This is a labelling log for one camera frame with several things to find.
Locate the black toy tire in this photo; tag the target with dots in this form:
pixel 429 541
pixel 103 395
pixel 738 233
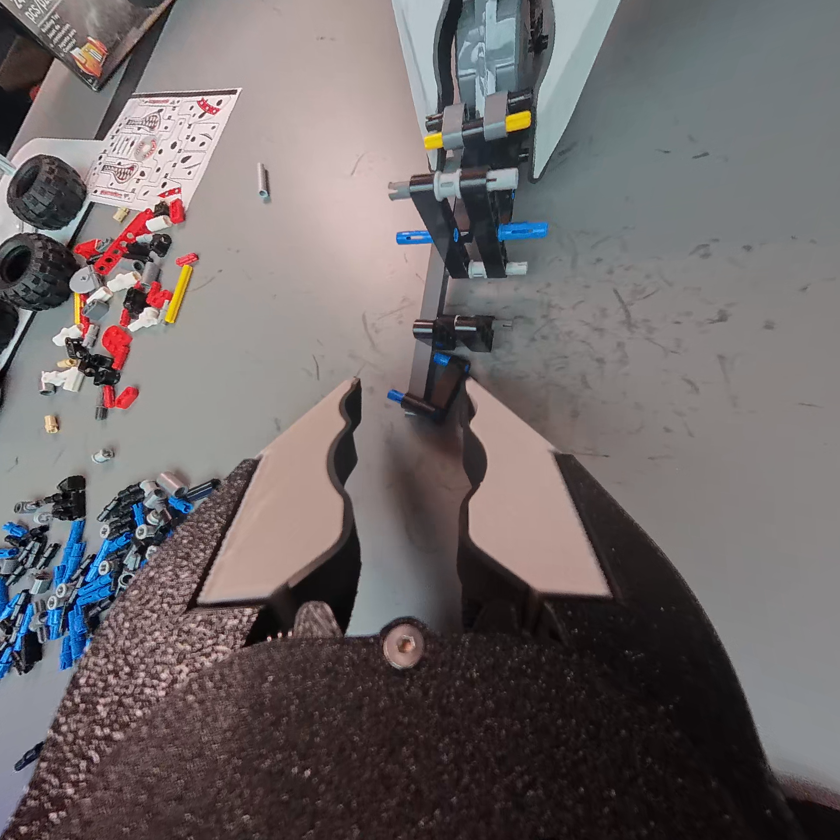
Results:
pixel 46 275
pixel 59 197
pixel 6 328

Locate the grey desk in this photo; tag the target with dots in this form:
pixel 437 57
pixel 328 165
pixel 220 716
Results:
pixel 656 262

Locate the small grey bushing piece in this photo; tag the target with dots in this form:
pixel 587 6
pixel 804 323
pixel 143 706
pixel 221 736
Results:
pixel 103 456

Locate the grey black toy brick chassis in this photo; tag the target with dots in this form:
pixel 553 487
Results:
pixel 482 229

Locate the pile of red black bricks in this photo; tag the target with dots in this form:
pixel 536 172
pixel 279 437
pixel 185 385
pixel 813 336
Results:
pixel 111 341

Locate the grey toy pin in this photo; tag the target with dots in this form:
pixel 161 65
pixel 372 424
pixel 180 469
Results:
pixel 262 180

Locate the yellow toy axle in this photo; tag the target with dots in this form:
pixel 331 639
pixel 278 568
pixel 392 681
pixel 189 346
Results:
pixel 178 294

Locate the black cardboard box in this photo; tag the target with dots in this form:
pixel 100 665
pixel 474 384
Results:
pixel 65 33

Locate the loose black toy pin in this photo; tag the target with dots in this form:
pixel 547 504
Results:
pixel 27 756

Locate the pile of blue black pins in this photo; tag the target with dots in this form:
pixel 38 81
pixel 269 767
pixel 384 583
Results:
pixel 72 571

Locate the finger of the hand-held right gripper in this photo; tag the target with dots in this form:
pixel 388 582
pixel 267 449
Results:
pixel 420 52
pixel 571 65

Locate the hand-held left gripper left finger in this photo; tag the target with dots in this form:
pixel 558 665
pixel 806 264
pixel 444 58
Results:
pixel 275 525

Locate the white sticker sheet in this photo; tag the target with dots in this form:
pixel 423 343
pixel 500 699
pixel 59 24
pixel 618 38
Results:
pixel 164 151

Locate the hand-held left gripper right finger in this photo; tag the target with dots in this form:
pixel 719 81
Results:
pixel 531 525

